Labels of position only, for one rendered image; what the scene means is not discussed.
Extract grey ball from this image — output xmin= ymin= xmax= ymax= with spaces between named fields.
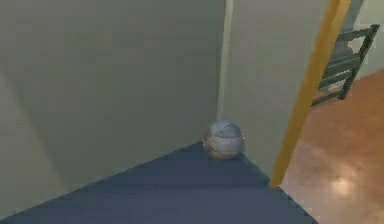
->
xmin=201 ymin=120 xmax=245 ymax=161

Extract dark green slatted chair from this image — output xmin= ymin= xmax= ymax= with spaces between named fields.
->
xmin=311 ymin=23 xmax=381 ymax=107

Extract yellow door frame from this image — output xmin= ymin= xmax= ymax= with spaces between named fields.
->
xmin=269 ymin=0 xmax=352 ymax=188

